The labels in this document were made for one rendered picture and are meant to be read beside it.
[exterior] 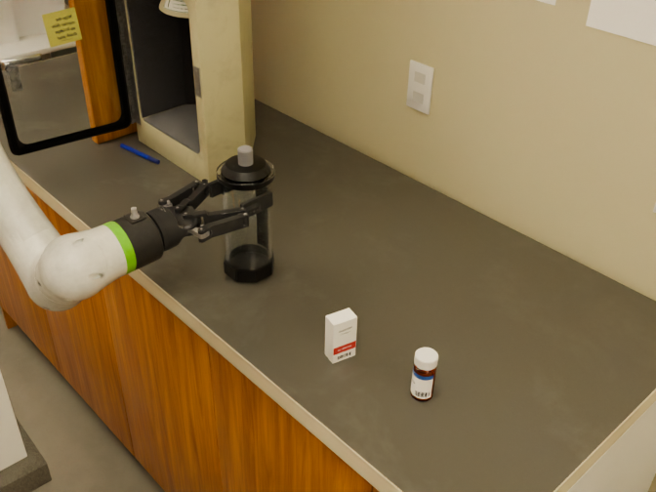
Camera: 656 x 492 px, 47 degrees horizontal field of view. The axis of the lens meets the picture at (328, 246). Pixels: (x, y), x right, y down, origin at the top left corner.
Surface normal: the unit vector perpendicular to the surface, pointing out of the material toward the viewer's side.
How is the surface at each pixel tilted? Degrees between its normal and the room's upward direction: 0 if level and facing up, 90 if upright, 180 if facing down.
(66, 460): 0
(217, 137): 90
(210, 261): 0
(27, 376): 0
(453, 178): 90
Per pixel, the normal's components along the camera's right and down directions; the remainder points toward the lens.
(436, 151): -0.73, 0.38
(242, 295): 0.02, -0.82
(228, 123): 0.68, 0.43
